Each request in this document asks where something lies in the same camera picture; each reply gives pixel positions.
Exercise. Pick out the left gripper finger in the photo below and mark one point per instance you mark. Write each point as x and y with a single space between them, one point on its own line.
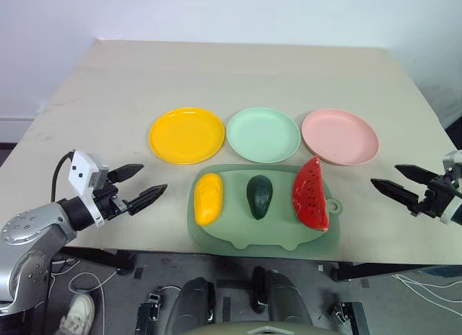
126 172
148 196

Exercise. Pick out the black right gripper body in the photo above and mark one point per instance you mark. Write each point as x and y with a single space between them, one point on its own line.
438 196

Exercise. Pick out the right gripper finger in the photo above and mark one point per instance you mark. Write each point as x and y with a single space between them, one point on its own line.
418 173
395 192

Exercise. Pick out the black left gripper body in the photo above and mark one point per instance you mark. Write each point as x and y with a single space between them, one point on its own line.
108 203

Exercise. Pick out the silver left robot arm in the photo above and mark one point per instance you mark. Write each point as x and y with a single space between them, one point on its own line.
32 226

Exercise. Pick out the yellow plate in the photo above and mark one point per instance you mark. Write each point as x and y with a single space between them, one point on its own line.
187 135

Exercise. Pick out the pink plate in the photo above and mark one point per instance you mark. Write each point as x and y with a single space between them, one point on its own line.
340 137

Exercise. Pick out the light green plate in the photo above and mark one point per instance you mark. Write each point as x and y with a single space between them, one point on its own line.
263 134

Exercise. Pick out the yellow mango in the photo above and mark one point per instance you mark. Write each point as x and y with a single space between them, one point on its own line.
208 199

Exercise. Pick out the red watermelon slice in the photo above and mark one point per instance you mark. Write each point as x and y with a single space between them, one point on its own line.
310 198

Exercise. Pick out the green silicone cutting mat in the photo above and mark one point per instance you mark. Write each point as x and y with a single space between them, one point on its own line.
234 234

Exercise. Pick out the dark green avocado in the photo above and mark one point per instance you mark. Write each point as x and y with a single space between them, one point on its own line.
260 198

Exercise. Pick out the white sneaker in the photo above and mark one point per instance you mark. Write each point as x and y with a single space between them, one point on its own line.
77 313

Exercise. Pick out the dark rounded robot part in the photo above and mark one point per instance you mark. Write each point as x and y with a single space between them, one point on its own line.
193 302
285 295

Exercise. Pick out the olive green robot torso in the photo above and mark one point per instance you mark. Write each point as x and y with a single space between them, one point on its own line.
252 328

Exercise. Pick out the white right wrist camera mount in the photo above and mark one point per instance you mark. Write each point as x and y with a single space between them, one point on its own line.
453 159

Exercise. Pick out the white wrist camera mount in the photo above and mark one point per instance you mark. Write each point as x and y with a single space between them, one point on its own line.
453 159
82 170

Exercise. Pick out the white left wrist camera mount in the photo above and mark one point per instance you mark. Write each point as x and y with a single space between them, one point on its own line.
82 170

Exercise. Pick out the black table leg frame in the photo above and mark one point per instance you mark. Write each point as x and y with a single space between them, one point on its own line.
108 259
379 270

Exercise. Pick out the black metal floor bracket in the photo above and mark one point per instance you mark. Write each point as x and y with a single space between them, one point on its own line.
148 313
352 317

